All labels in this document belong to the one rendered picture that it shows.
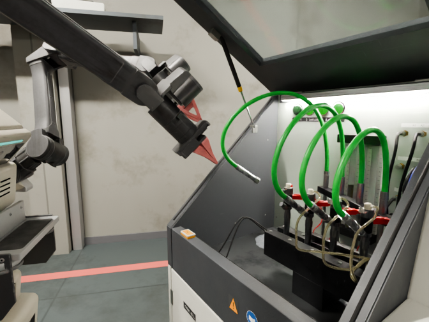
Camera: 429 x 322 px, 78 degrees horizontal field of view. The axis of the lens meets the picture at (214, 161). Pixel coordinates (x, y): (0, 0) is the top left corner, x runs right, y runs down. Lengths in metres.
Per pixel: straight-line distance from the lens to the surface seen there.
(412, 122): 0.98
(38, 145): 1.00
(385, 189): 0.80
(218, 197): 1.08
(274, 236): 0.89
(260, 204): 1.26
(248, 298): 0.71
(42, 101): 1.10
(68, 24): 0.54
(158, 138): 2.96
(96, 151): 3.03
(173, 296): 1.14
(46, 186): 3.02
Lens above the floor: 1.34
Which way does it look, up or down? 9 degrees down
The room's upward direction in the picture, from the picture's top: straight up
